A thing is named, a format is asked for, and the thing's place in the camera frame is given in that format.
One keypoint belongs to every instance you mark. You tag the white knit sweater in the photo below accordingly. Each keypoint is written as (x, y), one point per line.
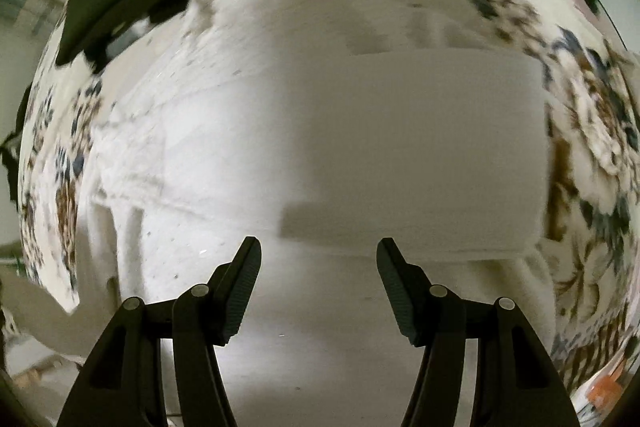
(305, 124)

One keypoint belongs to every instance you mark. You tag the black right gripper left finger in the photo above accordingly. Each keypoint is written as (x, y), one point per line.
(121, 381)

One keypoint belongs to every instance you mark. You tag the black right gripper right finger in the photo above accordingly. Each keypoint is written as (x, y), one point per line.
(516, 383)

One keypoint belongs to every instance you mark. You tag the floral fleece blanket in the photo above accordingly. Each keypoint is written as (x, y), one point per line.
(590, 232)

